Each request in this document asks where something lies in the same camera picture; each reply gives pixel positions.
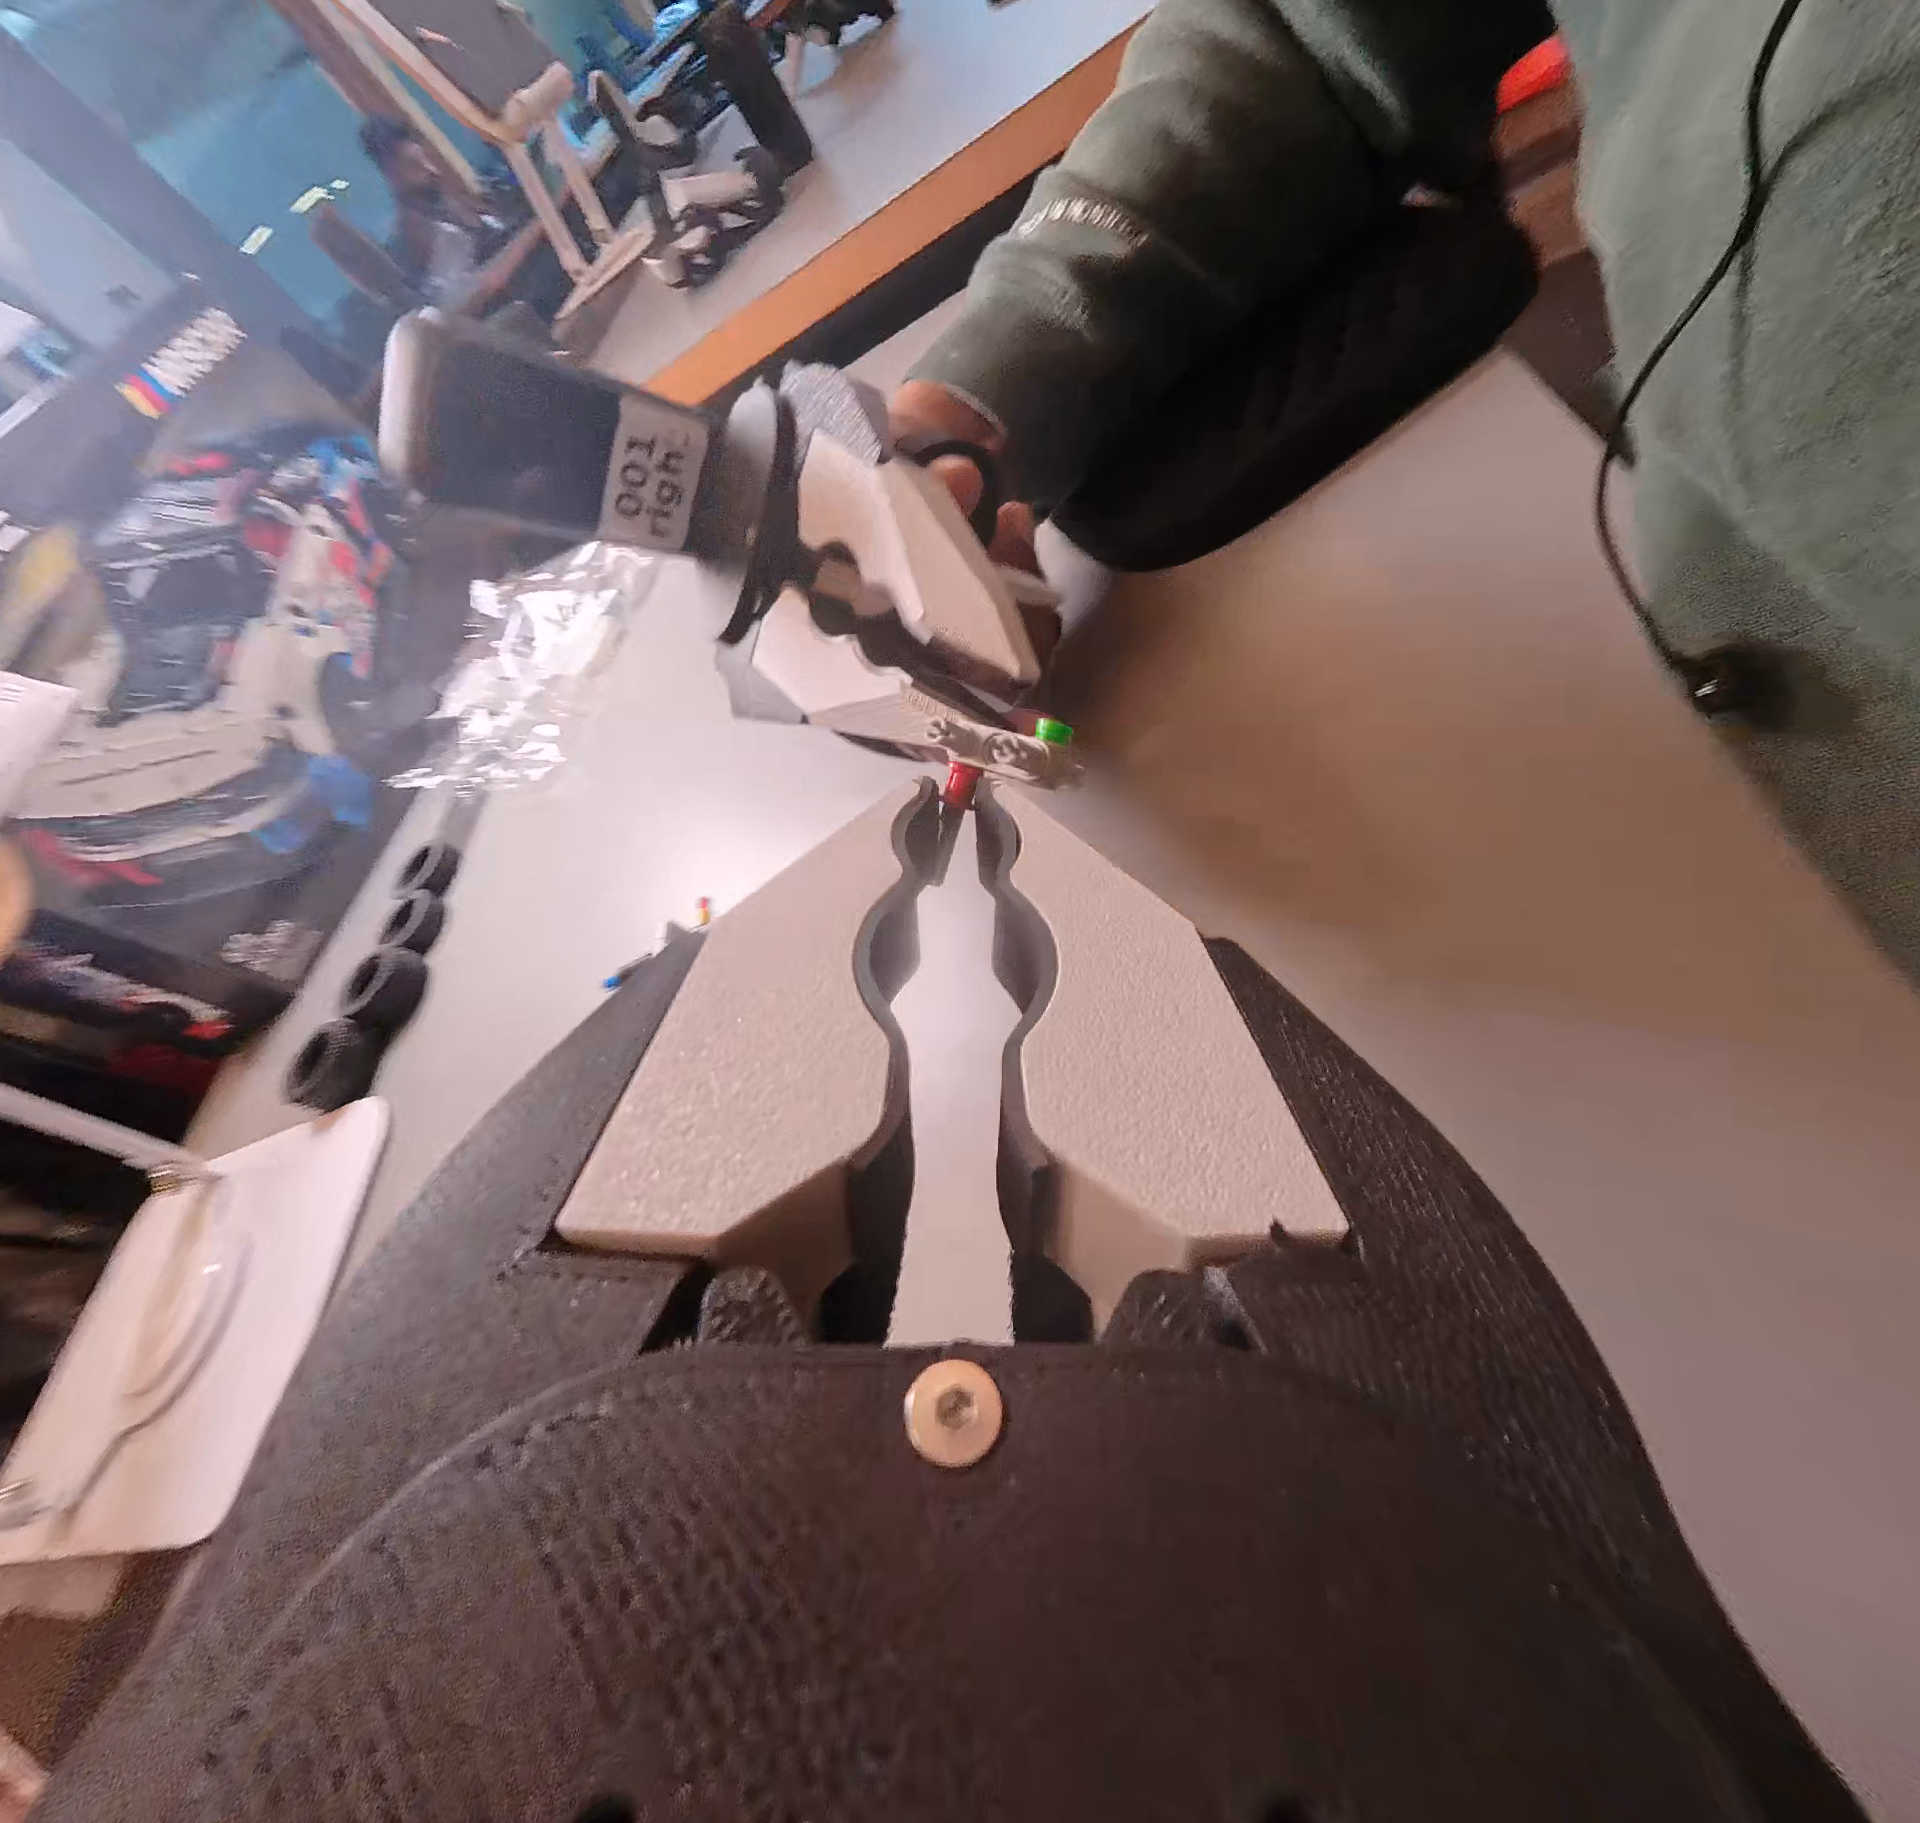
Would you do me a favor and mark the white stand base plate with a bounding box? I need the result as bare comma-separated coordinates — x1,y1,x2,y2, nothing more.
0,1079,394,1622

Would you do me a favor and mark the light grey lego connector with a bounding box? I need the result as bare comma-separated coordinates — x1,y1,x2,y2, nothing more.
906,709,1083,793

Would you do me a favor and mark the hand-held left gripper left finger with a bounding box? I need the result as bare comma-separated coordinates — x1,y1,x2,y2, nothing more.
555,781,949,1345

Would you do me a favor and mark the lego box with car print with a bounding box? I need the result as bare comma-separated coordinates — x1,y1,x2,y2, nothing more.
0,278,452,1091

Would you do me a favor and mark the person's right forearm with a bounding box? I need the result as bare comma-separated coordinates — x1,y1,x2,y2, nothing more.
906,0,1562,507

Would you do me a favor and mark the black microphone cable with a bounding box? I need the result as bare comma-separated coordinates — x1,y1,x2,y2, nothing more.
1594,0,1854,685

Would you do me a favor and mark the crumpled clear plastic bag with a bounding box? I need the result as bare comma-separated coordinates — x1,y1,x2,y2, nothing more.
382,540,662,797

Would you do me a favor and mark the pile of small lego pieces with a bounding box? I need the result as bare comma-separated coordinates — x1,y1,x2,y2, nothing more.
600,886,719,992

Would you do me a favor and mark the black clip-on microphone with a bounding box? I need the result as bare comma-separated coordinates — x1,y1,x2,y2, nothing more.
1681,645,1793,722

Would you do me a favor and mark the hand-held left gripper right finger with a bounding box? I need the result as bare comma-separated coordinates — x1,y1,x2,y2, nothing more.
973,788,1351,1341

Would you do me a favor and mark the person's right hand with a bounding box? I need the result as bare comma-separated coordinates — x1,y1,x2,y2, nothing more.
892,379,1049,577

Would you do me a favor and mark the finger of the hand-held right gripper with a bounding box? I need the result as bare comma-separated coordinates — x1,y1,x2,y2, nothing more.
794,429,1067,700
714,601,961,761

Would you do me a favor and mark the black white machine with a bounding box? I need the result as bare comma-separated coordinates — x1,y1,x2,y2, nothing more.
577,8,825,292

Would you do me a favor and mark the wooden edged grey table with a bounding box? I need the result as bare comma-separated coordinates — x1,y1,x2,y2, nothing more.
591,0,1186,407

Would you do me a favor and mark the person's green sweatshirt torso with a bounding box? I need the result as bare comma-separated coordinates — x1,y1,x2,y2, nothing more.
1522,0,1920,977

